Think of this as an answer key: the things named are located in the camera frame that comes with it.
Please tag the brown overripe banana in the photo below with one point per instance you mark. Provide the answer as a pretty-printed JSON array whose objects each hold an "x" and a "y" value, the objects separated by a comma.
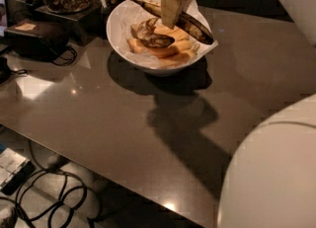
[{"x": 144, "y": 32}]

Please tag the dark spotted banana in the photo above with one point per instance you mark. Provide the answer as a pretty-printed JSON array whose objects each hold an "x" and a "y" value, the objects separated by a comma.
[{"x": 186, "y": 22}]

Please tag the white paper bowl liner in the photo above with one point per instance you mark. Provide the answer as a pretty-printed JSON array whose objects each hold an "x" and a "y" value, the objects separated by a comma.
[{"x": 128, "y": 11}]

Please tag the white ceramic bowl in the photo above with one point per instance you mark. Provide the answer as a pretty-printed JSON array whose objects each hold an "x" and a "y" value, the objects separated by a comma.
[{"x": 120, "y": 29}]

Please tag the dark metal stand box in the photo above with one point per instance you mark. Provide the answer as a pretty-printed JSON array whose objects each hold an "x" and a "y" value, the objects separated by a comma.
[{"x": 82, "y": 27}]

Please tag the white power adapter box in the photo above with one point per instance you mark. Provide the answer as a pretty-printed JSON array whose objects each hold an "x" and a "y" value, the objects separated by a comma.
[{"x": 14, "y": 170}]

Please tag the black box with label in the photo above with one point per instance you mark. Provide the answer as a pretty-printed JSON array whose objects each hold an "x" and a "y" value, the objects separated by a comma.
[{"x": 37, "y": 40}]

